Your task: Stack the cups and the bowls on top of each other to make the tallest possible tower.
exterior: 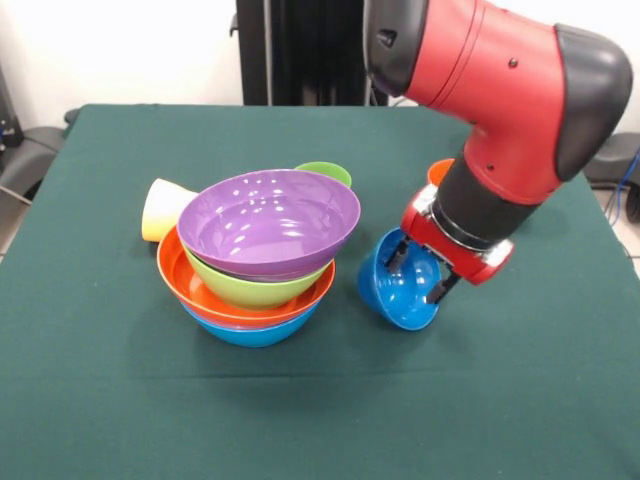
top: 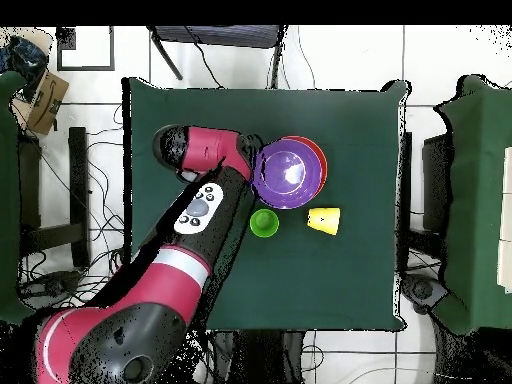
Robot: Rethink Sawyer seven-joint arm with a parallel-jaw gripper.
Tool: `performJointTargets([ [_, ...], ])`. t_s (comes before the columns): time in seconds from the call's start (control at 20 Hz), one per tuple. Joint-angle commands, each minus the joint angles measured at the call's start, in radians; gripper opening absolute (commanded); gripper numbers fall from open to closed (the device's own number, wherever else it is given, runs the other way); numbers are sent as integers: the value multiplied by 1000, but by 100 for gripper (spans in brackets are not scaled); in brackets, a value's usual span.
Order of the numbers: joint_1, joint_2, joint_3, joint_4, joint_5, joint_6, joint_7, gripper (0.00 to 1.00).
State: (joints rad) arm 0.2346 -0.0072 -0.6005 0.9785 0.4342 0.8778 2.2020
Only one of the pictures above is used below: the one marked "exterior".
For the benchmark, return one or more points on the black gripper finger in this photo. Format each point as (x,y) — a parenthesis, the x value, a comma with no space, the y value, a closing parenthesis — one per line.
(442,287)
(397,255)

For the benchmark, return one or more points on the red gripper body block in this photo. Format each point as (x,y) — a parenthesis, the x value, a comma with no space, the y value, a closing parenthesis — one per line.
(450,250)

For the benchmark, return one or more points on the dark blue small bowl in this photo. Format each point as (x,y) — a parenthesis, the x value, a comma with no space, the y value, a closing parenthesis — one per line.
(405,300)

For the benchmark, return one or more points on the plain orange cup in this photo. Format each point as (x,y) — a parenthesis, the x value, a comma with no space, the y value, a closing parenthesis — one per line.
(440,172)

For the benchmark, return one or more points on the plain green cup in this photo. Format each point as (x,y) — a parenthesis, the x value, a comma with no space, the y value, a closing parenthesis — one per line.
(327,170)

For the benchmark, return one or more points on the purple bowl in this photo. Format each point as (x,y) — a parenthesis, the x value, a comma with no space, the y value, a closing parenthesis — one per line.
(270,225)

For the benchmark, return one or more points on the large green bowl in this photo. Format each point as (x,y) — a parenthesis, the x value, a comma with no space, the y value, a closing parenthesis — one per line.
(255,292)

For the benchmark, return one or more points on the large blue bowl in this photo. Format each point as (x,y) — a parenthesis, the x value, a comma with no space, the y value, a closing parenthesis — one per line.
(250,337)

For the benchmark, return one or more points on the wide orange bowl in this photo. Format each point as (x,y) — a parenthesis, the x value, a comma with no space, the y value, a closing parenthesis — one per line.
(172,275)

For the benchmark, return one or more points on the ribbed yellow cup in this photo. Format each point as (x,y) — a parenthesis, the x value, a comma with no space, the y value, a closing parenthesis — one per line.
(160,210)

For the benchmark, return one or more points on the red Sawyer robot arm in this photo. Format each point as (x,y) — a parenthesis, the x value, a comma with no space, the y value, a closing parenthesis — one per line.
(500,100)

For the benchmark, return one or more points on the dark green table cloth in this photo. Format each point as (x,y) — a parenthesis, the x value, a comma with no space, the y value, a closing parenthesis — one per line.
(400,375)

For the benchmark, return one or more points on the grey chair base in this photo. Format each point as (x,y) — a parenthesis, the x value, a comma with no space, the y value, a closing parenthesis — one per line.
(30,150)

